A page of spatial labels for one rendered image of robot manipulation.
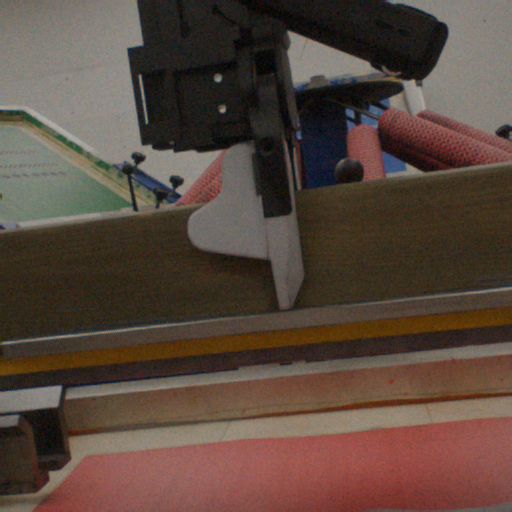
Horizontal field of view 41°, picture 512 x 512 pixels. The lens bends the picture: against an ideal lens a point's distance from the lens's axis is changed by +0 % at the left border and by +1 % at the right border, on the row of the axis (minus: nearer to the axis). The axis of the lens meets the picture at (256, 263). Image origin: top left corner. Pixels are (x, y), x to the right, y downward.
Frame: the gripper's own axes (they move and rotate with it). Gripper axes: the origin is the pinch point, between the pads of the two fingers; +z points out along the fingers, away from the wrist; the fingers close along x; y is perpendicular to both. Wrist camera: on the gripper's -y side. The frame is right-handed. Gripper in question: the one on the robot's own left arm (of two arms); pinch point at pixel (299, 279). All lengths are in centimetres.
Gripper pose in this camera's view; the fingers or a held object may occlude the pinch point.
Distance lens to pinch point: 39.6
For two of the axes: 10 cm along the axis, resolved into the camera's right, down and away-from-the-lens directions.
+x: -1.3, 1.0, -9.9
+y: -9.8, 1.2, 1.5
